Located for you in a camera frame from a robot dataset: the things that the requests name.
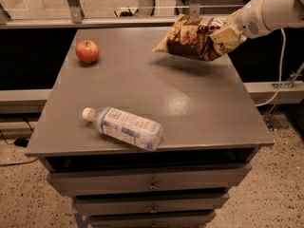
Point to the grey metal railing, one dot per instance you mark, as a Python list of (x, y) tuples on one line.
[(54, 14)]

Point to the clear plastic water bottle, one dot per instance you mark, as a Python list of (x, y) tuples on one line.
[(126, 127)]

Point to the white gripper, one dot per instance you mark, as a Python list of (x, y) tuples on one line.
[(250, 19)]

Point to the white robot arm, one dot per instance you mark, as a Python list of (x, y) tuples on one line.
[(281, 14)]

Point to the red apple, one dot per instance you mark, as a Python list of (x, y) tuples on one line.
[(87, 51)]

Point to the grey drawer cabinet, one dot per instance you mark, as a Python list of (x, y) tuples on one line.
[(211, 130)]

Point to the brown chip bag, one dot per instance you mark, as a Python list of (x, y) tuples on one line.
[(190, 37)]

